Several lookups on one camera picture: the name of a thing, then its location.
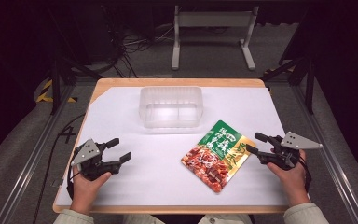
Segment clear plastic container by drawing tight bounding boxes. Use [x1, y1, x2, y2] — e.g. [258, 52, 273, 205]
[138, 86, 204, 129]

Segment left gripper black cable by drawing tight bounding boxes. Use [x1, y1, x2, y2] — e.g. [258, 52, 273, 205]
[65, 166, 76, 200]

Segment green and red food packet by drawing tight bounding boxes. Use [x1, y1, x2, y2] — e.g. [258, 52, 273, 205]
[180, 119, 257, 194]

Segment black metal stand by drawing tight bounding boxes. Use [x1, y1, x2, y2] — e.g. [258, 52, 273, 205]
[48, 46, 103, 116]
[260, 46, 316, 115]

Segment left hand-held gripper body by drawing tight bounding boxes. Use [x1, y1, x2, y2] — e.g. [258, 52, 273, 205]
[70, 138, 122, 182]

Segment white table sheet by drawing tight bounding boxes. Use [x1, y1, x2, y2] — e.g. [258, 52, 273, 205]
[55, 86, 290, 207]

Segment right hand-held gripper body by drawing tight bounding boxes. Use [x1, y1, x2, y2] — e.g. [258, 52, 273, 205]
[256, 131, 324, 171]

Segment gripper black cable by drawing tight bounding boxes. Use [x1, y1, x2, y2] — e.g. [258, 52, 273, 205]
[65, 166, 76, 200]
[297, 155, 312, 194]

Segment white metal stand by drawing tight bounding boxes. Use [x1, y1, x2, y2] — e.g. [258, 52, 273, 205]
[171, 5, 260, 71]

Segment person's left hand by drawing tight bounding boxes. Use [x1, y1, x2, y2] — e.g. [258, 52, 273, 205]
[69, 167, 113, 216]

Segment aluminium floor rail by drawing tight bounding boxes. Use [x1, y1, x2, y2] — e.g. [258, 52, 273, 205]
[292, 83, 358, 224]
[0, 83, 76, 224]

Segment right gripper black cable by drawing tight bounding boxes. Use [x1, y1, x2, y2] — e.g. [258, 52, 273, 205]
[297, 155, 312, 194]

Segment yellow and black hazard tape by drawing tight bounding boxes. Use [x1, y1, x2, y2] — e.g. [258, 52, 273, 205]
[35, 78, 77, 105]

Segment long black floor cable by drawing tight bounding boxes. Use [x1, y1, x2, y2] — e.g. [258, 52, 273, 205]
[31, 113, 87, 224]

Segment bundle of black floor cables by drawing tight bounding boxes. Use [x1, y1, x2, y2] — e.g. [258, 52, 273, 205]
[101, 4, 175, 78]

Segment person's right hand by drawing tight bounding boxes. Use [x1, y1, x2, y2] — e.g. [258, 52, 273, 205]
[266, 148, 311, 207]

